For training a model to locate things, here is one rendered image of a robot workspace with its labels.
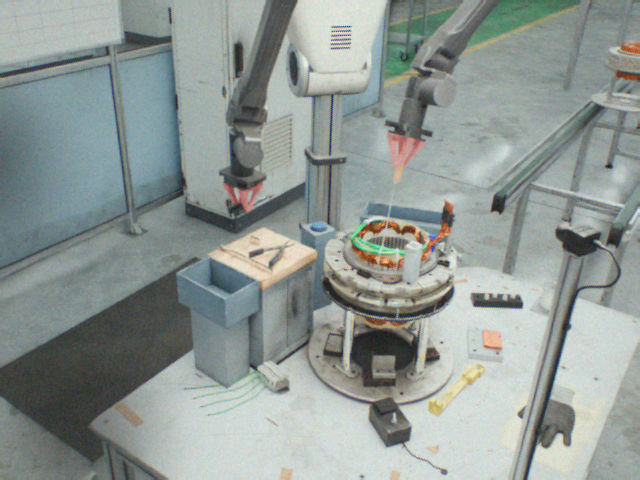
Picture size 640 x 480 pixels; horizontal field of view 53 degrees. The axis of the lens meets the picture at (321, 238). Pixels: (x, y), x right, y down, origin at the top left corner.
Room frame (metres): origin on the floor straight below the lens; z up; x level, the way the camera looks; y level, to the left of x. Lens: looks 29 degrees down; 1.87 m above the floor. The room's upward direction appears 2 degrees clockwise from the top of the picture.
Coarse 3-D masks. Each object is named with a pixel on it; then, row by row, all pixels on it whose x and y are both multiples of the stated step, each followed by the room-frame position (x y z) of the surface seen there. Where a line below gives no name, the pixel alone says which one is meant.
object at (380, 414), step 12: (372, 408) 1.10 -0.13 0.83; (384, 408) 1.09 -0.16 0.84; (396, 408) 1.10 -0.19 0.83; (372, 420) 1.10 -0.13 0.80; (384, 420) 1.07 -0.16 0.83; (408, 420) 1.07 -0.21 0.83; (384, 432) 1.04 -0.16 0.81; (396, 432) 1.04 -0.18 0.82; (408, 432) 1.05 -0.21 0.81; (396, 444) 1.04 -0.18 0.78
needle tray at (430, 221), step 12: (372, 204) 1.71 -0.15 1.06; (384, 204) 1.70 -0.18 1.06; (372, 216) 1.70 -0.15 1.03; (384, 216) 1.70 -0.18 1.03; (396, 216) 1.69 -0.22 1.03; (408, 216) 1.68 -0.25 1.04; (420, 216) 1.67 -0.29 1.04; (432, 216) 1.66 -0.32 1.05; (432, 228) 1.56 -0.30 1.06; (444, 240) 1.55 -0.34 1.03
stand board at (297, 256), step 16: (240, 240) 1.45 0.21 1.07; (272, 240) 1.45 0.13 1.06; (208, 256) 1.37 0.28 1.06; (224, 256) 1.36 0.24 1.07; (256, 256) 1.37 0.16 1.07; (272, 256) 1.37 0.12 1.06; (288, 256) 1.37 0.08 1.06; (304, 256) 1.38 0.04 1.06; (256, 272) 1.29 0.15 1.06; (272, 272) 1.30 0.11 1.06; (288, 272) 1.32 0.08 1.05
